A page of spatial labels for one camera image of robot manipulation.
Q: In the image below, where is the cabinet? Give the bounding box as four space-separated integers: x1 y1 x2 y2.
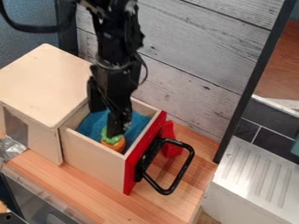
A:
0 43 94 166

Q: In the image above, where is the black frame post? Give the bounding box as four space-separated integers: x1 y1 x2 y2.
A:
211 0 299 165

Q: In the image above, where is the drawer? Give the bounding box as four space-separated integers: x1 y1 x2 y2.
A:
57 97 197 197

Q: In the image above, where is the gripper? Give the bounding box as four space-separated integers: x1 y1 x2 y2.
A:
86 61 143 138

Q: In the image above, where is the blue cloth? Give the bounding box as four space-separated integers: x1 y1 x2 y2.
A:
74 108 154 147

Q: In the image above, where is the toy sink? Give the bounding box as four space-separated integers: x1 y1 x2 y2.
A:
200 135 299 224

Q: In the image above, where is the black cable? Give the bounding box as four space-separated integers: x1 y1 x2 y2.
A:
0 0 81 34

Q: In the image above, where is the orange toy carrot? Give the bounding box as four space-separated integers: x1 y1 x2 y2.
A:
99 125 129 155

